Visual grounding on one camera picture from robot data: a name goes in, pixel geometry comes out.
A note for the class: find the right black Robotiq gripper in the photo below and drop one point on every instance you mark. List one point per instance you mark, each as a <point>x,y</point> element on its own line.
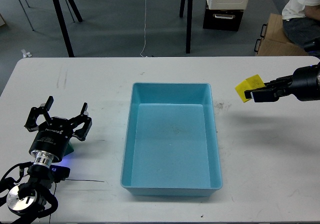
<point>304,84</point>

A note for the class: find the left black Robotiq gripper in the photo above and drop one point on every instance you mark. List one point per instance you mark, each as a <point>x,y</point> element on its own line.
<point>54,134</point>

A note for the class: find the yellow block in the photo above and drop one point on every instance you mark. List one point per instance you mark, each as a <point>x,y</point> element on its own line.
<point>250,83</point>

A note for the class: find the green block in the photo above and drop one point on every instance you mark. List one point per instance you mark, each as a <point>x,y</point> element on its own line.
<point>69,149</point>

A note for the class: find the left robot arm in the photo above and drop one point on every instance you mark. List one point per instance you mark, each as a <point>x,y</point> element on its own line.
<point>29,197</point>

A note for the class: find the seated person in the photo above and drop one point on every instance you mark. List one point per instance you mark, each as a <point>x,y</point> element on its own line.
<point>301,21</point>

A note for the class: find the grey metal chair legs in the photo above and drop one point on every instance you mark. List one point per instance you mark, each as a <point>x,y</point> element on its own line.
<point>22,6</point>

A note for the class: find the blue plastic bin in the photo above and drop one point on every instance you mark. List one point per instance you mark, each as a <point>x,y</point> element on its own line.
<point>171,145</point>

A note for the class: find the right black tripod stand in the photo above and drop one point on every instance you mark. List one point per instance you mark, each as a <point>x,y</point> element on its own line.
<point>189,14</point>

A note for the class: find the cardboard box with handles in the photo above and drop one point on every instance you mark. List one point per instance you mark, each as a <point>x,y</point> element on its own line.
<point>275,39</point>

